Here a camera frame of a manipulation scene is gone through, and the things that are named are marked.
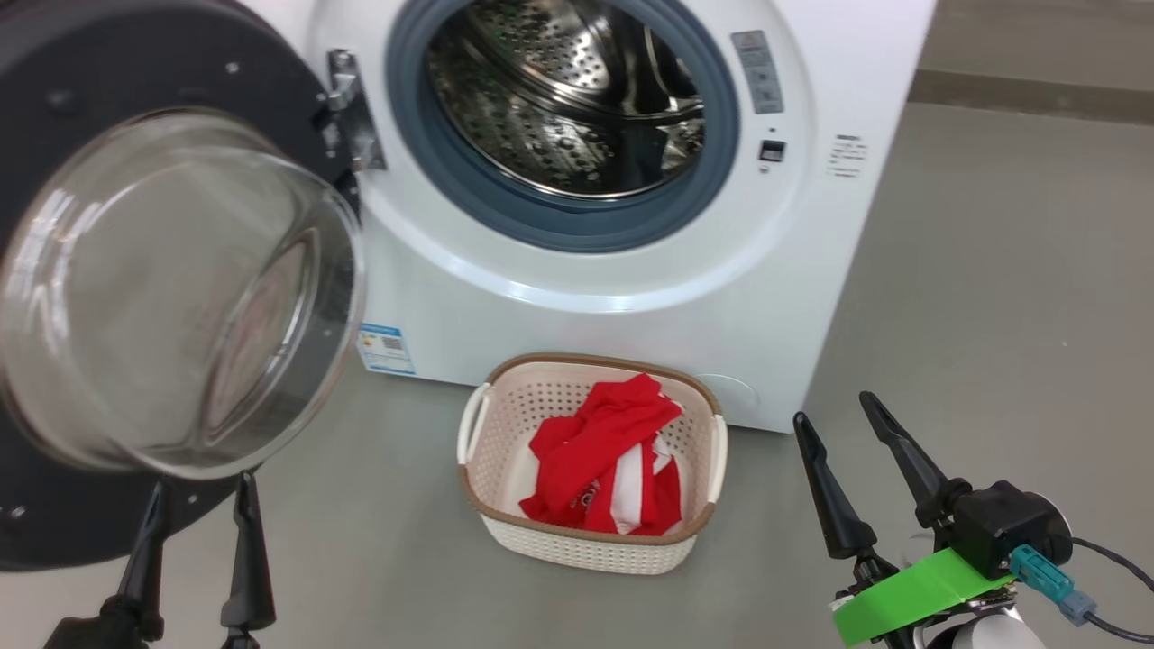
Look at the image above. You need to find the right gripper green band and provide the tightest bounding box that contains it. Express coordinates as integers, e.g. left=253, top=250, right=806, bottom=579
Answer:
left=793, top=391, right=1076, bottom=649

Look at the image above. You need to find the black round glass washer door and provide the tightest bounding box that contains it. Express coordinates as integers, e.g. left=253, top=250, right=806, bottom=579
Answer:
left=0, top=0, right=369, bottom=572

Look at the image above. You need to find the blue energy label sticker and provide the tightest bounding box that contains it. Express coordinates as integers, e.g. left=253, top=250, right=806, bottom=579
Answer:
left=358, top=323, right=417, bottom=377

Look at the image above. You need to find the red and white garment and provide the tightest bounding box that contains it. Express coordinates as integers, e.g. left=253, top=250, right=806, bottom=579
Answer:
left=519, top=373, right=684, bottom=537

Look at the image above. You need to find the small printed text sticker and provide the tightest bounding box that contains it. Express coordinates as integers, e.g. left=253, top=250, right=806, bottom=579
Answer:
left=827, top=133, right=868, bottom=179

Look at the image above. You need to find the black cable teal connector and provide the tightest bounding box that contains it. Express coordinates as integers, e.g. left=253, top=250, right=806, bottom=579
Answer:
left=1010, top=538, right=1154, bottom=643

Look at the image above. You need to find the white front-load washing machine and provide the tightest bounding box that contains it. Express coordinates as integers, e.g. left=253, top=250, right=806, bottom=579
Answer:
left=236, top=0, right=939, bottom=435

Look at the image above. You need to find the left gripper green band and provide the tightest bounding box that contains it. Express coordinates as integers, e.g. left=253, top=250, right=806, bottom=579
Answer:
left=43, top=471, right=277, bottom=649

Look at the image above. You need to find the metal door hinge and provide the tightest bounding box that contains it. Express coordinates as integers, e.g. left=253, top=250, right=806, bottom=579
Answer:
left=313, top=49, right=389, bottom=174

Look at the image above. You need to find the cream perforated laundry basket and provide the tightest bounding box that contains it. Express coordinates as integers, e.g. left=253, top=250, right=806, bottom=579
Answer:
left=456, top=352, right=728, bottom=576

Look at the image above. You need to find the round drain filter cover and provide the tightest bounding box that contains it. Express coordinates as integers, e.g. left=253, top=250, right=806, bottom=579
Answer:
left=694, top=374, right=760, bottom=425

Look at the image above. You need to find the grey warning sticker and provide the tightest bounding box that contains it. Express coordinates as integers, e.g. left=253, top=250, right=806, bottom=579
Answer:
left=730, top=31, right=785, bottom=115

